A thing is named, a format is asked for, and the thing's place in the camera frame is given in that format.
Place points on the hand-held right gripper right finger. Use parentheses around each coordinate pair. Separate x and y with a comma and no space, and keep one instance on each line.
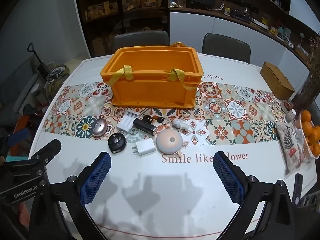
(228,177)

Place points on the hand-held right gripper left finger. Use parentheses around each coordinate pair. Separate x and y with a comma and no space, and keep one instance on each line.
(96,177)

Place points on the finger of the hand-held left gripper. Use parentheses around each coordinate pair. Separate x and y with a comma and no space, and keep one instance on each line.
(20,135)
(51,148)

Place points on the silver egg-shaped mouse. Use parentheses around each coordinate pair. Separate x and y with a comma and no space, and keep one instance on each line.
(99,127)

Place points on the white charger plug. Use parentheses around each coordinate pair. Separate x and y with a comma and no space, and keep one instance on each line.
(145,147)

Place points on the white battery charger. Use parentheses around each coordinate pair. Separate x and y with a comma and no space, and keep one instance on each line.
(127,122)

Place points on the pink round speaker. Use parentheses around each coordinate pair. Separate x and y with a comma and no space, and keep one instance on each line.
(170,142)

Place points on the black flashlight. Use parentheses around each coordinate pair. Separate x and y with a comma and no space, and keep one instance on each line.
(143,126)

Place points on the small white figurine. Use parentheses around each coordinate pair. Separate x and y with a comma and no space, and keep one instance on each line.
(177,123)

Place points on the orange plastic crate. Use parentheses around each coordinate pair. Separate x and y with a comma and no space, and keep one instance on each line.
(150,90)

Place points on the person's left hand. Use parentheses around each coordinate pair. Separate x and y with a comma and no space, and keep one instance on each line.
(24,213)

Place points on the camouflage bag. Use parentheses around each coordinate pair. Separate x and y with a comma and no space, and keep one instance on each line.
(56,80)

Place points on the black remote control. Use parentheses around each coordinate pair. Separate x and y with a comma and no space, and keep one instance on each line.
(297,187)

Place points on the printed cloth pouch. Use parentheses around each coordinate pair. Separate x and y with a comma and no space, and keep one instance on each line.
(290,142)

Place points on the black shovel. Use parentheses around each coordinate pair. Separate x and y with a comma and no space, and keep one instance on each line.
(37,60)

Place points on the fruit basket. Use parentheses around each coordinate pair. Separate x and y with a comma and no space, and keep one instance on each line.
(312,154)

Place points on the white cup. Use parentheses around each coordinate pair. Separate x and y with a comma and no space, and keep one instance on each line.
(290,115)

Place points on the small bowl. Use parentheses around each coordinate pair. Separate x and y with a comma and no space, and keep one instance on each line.
(285,105)

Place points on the pile of oranges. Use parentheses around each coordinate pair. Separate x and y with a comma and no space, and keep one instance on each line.
(308,127)

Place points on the wicker box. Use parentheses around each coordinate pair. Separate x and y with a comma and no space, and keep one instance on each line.
(277,80)

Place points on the dried flower branches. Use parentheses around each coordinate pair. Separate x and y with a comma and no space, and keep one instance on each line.
(305,90)

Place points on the grey chair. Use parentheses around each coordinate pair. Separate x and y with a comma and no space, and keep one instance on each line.
(225,46)
(140,40)

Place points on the dark shelf cabinet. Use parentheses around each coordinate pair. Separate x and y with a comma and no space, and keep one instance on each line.
(82,17)

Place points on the white base cabinet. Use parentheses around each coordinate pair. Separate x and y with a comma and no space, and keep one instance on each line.
(187,30)

